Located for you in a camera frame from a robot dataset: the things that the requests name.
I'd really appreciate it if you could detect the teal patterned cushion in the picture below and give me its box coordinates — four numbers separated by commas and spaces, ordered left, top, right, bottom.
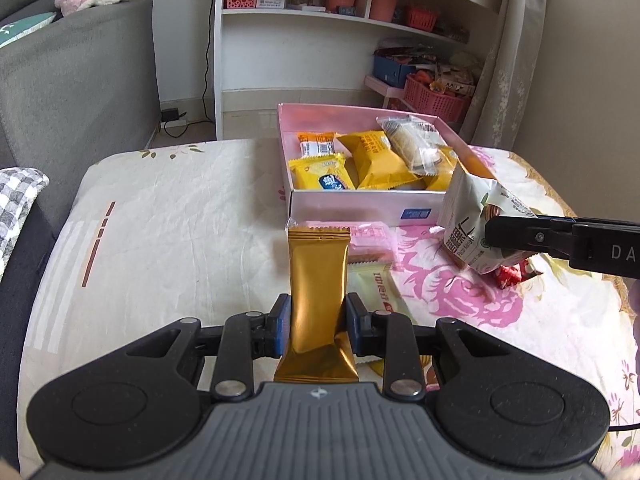
0, 11, 57, 50

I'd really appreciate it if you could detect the black floor cable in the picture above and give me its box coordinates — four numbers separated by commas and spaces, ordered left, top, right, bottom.
162, 119, 217, 139

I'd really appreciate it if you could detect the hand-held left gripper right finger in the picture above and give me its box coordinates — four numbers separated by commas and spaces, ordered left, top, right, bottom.
346, 292, 506, 401

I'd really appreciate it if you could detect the white bookshelf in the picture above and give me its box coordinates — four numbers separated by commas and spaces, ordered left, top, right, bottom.
212, 0, 506, 141

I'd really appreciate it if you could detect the blue storage bin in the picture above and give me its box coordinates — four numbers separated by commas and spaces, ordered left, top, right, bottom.
372, 54, 416, 88

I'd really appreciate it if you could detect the pink cardboard box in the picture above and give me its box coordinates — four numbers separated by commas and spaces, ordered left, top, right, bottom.
276, 102, 497, 227

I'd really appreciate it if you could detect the large plain yellow packet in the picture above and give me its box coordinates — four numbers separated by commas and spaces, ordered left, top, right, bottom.
424, 146, 460, 192

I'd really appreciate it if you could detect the red snack packet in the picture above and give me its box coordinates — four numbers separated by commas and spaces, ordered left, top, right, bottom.
494, 255, 545, 289

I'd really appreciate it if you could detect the yellow packet with blue print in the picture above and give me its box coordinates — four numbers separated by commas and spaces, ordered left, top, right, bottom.
287, 152, 356, 192

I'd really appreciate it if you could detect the pink cup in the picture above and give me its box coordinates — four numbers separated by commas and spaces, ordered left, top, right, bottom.
370, 0, 400, 22

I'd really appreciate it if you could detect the white nut packet black lettering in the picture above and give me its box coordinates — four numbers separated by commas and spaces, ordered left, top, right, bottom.
438, 161, 545, 275

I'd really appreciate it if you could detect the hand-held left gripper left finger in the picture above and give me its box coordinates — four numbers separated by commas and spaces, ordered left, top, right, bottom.
125, 294, 293, 401

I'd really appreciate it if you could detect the small red basket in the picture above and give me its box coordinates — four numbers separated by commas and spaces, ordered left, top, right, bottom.
405, 6, 440, 30

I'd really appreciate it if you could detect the yellow packet with white label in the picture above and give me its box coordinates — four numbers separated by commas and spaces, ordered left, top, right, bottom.
334, 130, 426, 191

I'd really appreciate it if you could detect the pile of toys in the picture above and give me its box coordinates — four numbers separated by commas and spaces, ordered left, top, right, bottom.
374, 37, 476, 98

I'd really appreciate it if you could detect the pink snack packet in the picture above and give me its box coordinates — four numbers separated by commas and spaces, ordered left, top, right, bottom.
286, 220, 397, 263

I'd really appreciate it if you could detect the large pink basket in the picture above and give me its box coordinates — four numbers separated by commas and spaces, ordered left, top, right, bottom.
402, 74, 473, 123

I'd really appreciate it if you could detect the pale flowered curtain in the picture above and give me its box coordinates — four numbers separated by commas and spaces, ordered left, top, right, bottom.
460, 0, 558, 148

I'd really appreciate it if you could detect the grey checked pillow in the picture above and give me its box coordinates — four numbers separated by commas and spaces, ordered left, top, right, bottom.
0, 167, 51, 281

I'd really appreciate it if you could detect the pink low stand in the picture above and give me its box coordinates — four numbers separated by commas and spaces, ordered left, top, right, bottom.
365, 75, 406, 108

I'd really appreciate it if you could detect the pale packet with red print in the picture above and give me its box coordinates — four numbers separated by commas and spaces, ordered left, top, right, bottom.
347, 262, 413, 318

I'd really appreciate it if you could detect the gold foil packet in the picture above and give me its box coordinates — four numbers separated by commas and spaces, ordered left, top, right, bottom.
272, 226, 360, 385

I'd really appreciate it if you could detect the clear cake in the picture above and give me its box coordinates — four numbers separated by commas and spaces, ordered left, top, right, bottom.
376, 114, 443, 177

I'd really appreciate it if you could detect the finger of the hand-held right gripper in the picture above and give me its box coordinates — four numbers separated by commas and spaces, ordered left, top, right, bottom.
484, 215, 576, 262

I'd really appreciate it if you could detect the small orange white packet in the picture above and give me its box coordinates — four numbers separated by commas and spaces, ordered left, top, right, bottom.
296, 131, 337, 158

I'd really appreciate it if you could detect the grey sofa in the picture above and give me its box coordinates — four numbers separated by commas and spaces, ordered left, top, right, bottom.
0, 0, 161, 206

